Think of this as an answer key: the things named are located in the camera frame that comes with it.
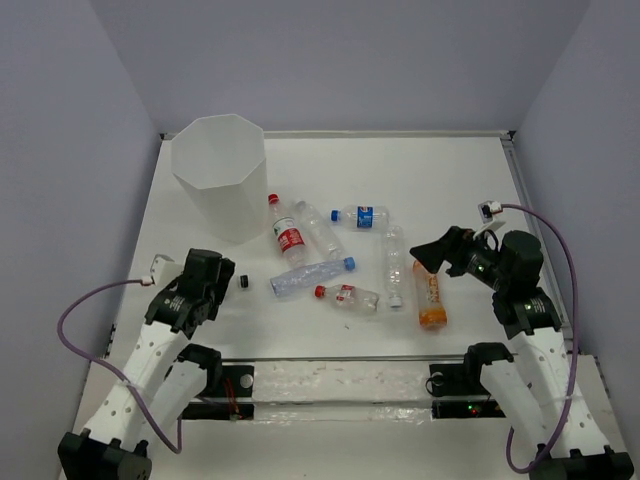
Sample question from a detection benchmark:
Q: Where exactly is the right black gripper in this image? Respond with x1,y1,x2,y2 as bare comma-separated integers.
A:
408,225,509,291

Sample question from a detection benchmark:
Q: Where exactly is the black label black cap bottle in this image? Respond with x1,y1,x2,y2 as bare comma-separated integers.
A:
230,274,251,291

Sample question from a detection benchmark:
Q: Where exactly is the orange tea bottle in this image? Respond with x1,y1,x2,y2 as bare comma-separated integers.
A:
412,260,448,329

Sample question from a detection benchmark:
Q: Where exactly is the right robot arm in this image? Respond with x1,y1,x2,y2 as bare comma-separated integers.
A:
409,226,635,479

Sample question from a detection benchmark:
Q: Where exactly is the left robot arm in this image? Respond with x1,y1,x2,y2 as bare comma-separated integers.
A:
57,249,235,479

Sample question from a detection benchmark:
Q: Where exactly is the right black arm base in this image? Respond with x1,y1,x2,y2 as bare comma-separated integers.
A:
425,363,505,420

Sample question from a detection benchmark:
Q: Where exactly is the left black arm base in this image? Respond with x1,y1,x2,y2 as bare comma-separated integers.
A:
182,363,255,421

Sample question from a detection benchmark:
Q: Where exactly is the white octagonal plastic bin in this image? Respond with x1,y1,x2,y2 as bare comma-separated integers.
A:
170,114,268,244

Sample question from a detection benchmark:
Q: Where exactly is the clear ribbed white cap bottle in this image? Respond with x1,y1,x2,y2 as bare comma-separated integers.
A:
382,225,406,310

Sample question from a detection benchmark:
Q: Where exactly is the blue label water bottle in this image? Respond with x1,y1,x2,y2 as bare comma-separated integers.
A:
329,205,390,231

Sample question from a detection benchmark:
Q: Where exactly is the clear bottle blue cap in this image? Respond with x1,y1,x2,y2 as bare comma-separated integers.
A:
269,257,356,298

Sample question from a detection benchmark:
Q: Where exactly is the crushed red cap cola bottle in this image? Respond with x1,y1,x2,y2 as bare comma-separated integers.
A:
314,284,379,316

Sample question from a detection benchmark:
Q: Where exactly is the red cap red label bottle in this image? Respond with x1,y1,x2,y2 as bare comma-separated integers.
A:
268,193,307,269

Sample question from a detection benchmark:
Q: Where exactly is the clear unlabelled crushed bottle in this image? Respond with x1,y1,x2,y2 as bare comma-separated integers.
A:
293,200,345,260

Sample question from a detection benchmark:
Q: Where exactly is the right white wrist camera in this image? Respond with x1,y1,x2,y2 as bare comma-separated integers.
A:
474,201,505,238

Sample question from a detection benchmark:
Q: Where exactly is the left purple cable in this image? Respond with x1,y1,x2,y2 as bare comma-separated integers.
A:
56,278,183,455

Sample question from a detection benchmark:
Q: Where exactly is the purple cable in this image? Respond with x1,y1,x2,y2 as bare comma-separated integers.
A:
505,202,581,474
56,278,183,455

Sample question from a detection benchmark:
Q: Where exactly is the aluminium table frame rail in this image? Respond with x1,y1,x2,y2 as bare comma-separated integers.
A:
159,129,576,351

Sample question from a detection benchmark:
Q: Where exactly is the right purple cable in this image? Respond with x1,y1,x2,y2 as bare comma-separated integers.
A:
505,202,581,474

